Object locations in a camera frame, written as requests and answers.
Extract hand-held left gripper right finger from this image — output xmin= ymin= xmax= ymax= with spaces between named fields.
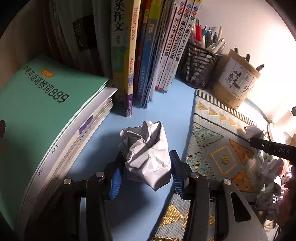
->
xmin=169 ymin=150 xmax=266 ymax=241

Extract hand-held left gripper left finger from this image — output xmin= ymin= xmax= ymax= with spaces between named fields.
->
xmin=30 ymin=149 xmax=126 ymax=241

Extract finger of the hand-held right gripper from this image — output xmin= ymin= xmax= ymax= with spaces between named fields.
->
xmin=249 ymin=137 xmax=296 ymax=163

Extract small white paper ball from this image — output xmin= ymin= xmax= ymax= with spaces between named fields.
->
xmin=244 ymin=125 xmax=264 ymax=141

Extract large white paper ball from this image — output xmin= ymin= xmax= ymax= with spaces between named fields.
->
xmin=119 ymin=120 xmax=173 ymax=192

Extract crumpled white paper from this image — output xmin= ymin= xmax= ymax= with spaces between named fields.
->
xmin=258 ymin=155 xmax=284 ymax=183
xmin=254 ymin=181 xmax=282 ymax=216

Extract patterned woven mat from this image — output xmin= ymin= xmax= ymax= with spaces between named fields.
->
xmin=151 ymin=89 xmax=278 ymax=241

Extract brown cylindrical pen holder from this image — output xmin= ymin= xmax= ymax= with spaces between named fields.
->
xmin=211 ymin=49 xmax=260 ymax=109

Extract black mesh pen holder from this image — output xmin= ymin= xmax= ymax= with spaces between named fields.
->
xmin=177 ymin=42 xmax=222 ymax=90

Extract blue spine book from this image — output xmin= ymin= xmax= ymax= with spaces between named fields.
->
xmin=137 ymin=9 xmax=158 ymax=100

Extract white red spine book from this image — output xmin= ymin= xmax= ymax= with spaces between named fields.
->
xmin=155 ymin=6 xmax=178 ymax=91
xmin=159 ymin=0 xmax=192 ymax=92
xmin=165 ymin=0 xmax=203 ymax=93

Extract thin grey booklets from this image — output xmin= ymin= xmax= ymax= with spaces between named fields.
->
xmin=141 ymin=0 xmax=175 ymax=108

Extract yellow spine book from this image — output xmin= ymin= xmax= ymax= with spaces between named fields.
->
xmin=124 ymin=0 xmax=142 ymax=117

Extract bunch of pens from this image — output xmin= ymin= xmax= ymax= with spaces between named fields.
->
xmin=188 ymin=17 xmax=227 ymax=55

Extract white green cover book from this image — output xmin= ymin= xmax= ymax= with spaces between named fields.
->
xmin=110 ymin=0 xmax=134 ymax=115

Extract pale green upright books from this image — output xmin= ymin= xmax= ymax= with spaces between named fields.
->
xmin=43 ymin=0 xmax=111 ymax=78

